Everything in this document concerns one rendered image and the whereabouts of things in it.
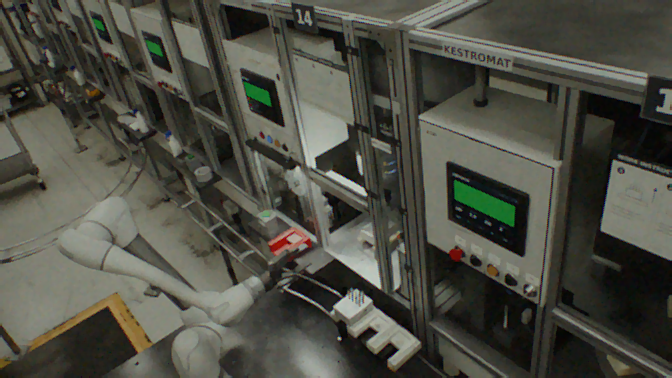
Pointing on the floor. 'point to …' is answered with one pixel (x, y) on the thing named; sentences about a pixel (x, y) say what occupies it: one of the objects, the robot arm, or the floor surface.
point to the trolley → (17, 165)
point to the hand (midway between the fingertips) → (302, 257)
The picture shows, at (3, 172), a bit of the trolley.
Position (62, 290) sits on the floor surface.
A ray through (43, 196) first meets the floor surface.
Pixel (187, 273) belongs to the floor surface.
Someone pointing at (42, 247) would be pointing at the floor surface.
